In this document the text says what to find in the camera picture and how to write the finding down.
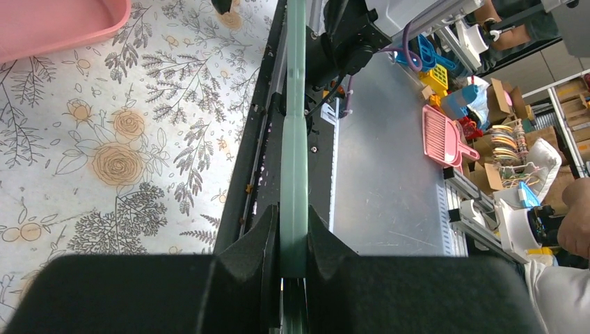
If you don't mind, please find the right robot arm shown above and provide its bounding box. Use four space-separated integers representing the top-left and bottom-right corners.
305 0 487 88

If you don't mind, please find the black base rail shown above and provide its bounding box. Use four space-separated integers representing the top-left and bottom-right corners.
214 1 335 253

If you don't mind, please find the pink dustpan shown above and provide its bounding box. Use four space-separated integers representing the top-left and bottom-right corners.
1 0 131 63

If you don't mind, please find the blue plastic basket background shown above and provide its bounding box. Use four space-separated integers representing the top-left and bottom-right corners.
408 35 456 72

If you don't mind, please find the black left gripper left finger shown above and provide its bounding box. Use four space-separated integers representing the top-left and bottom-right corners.
6 205 280 333

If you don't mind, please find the floral table mat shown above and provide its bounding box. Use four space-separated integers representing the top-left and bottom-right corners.
1 1 277 326

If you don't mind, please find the pink slotted scoop background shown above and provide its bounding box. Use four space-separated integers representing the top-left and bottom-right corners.
422 106 480 168

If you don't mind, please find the person hand background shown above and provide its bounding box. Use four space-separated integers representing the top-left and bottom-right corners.
557 177 589 259

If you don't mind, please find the green hand brush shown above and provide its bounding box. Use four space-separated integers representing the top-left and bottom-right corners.
280 0 308 333

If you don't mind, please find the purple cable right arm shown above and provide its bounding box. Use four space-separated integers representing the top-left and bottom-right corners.
343 20 425 116

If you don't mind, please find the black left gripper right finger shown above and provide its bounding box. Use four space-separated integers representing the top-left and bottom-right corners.
306 209 542 333

